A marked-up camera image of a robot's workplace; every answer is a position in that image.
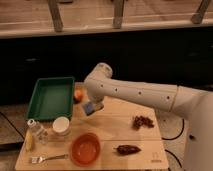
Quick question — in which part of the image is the dark red grape bunch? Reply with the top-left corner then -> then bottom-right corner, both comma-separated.
133,116 -> 154,130

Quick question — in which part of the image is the silver fork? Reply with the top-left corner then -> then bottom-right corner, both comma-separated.
28,154 -> 68,164

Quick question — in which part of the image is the blue sponge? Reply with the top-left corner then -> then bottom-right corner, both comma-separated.
82,102 -> 95,116

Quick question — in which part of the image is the white cup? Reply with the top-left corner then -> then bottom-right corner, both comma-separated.
52,116 -> 70,135

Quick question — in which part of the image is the black cable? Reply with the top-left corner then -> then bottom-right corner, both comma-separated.
161,118 -> 185,171

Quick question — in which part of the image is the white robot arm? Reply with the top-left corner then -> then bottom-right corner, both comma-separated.
84,63 -> 213,171

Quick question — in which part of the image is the orange bowl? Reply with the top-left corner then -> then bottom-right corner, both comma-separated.
69,132 -> 101,167

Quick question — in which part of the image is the orange peach fruit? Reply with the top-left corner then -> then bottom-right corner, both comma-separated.
74,90 -> 83,102

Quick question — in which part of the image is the clear plastic bottle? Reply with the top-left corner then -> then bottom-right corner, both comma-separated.
27,119 -> 48,145

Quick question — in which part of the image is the yellow corn cob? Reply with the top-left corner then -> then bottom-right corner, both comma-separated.
25,131 -> 34,151

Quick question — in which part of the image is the green plastic tray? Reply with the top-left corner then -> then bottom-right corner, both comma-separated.
26,77 -> 75,122

